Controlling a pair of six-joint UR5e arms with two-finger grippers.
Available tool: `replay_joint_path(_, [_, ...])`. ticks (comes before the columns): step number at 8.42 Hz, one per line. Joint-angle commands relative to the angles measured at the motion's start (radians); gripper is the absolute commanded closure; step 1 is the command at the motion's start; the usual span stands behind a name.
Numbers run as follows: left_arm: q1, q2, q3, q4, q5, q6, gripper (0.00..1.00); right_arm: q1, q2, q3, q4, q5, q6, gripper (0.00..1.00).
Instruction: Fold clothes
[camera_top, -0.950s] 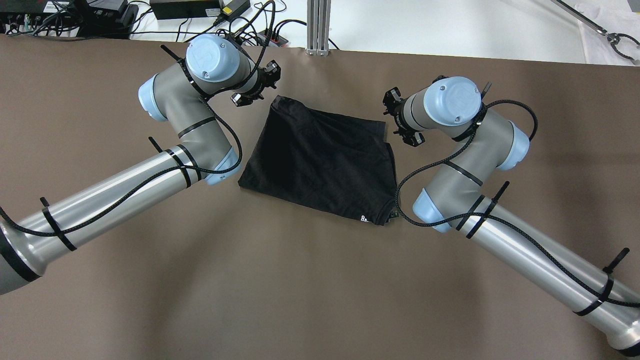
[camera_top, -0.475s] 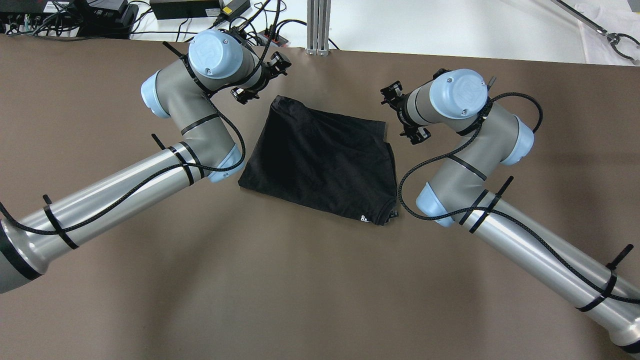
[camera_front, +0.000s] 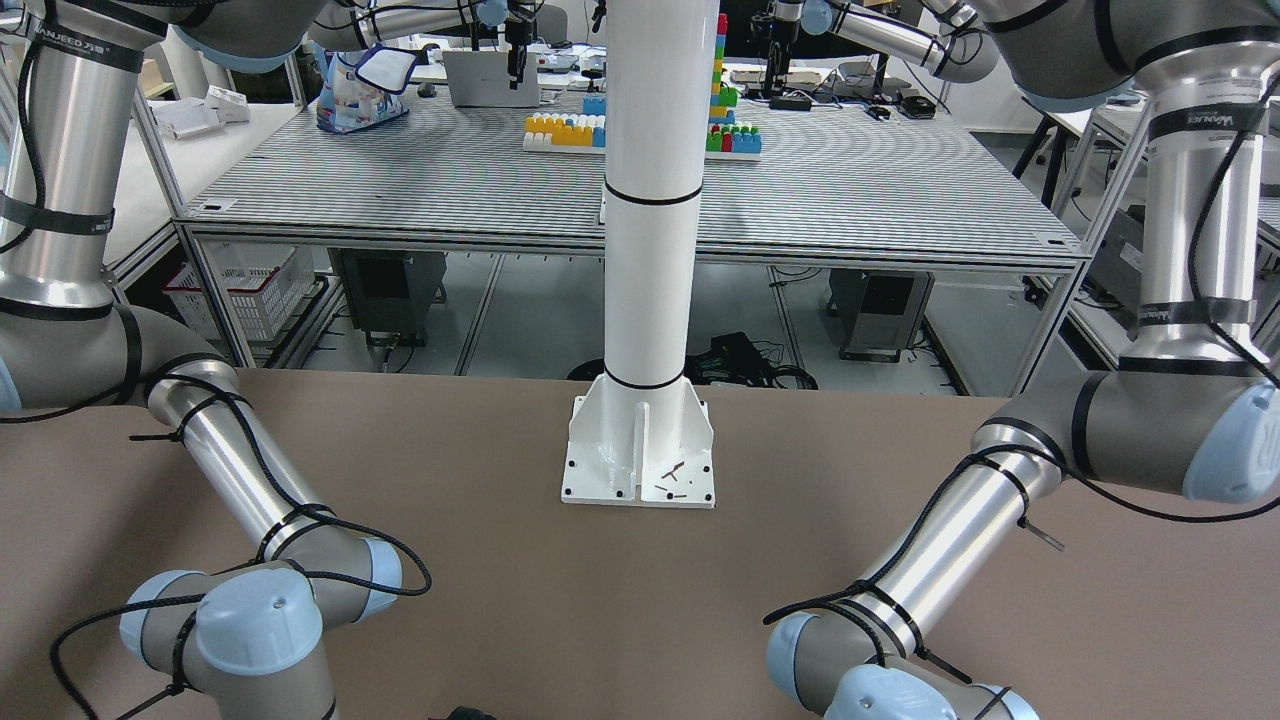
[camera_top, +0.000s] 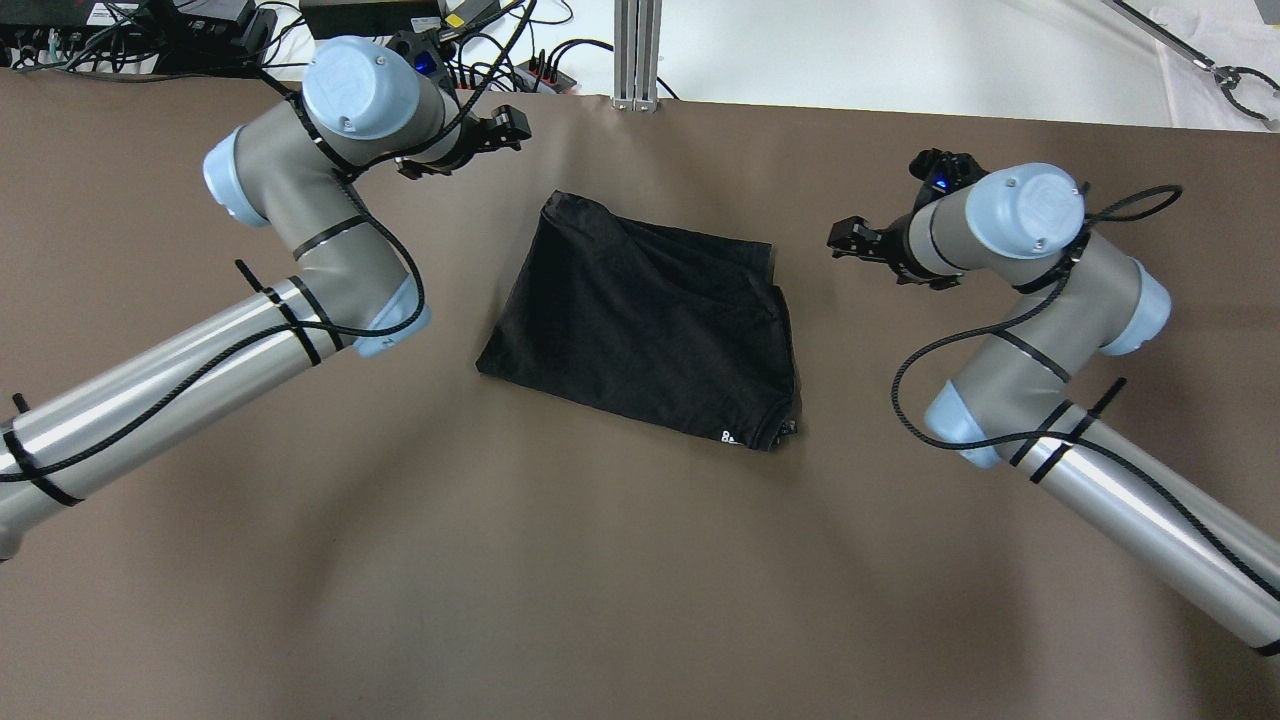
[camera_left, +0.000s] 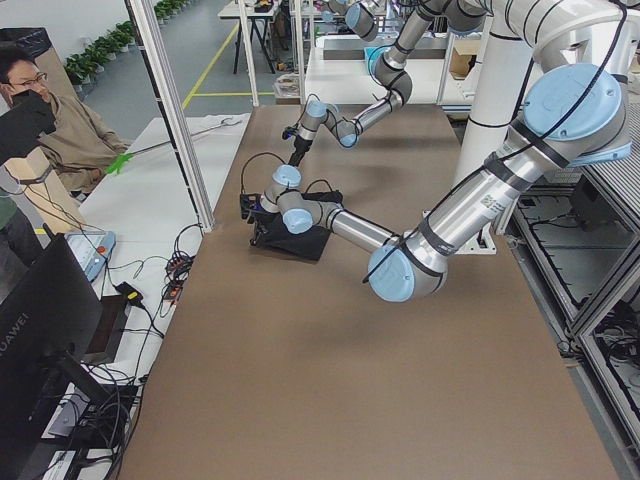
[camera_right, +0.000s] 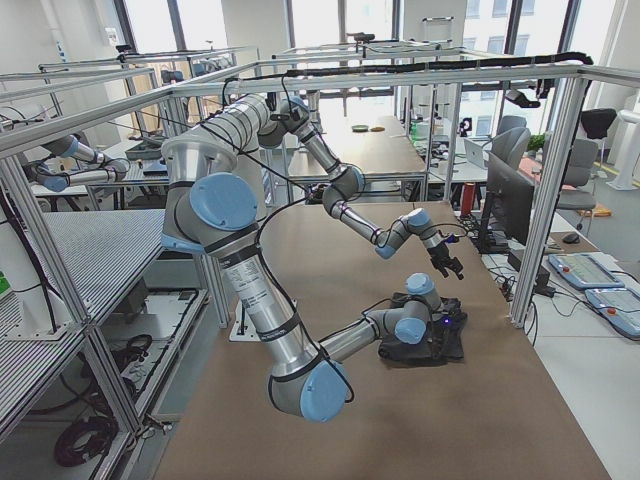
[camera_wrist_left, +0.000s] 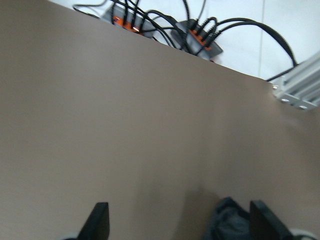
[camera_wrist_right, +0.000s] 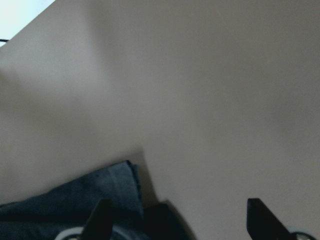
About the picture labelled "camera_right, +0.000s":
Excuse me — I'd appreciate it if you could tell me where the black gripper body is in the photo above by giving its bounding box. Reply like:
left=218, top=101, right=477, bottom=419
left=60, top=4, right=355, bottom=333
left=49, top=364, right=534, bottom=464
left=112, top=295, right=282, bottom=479
left=427, top=242, right=451, bottom=266

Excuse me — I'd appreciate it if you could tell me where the black printed t-shirt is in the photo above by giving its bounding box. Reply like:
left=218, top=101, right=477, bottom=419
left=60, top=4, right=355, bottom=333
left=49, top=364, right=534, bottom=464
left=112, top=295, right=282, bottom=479
left=378, top=297, right=467, bottom=367

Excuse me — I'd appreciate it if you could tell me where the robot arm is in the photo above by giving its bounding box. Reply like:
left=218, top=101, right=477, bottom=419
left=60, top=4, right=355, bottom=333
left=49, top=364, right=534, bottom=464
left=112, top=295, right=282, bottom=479
left=161, top=133, right=442, bottom=422
left=267, top=98, right=463, bottom=279

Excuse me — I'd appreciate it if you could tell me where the black Huawei monitor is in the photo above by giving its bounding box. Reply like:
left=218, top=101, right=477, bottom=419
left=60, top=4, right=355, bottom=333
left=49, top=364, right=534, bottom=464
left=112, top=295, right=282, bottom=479
left=476, top=153, right=534, bottom=254

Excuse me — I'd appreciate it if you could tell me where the blue teach pendant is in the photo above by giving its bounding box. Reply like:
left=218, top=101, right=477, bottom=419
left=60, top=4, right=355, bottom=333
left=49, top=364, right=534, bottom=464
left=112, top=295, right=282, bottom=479
left=547, top=253, right=624, bottom=290
left=584, top=288, right=640, bottom=340

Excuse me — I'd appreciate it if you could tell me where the grey office chair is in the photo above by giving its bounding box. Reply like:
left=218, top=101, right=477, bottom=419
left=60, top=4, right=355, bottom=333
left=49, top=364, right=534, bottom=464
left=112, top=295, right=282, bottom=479
left=556, top=139, right=598, bottom=231

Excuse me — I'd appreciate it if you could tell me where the aluminium frame post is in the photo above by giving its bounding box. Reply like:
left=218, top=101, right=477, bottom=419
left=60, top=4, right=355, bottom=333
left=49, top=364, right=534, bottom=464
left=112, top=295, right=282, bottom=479
left=509, top=77, right=589, bottom=328

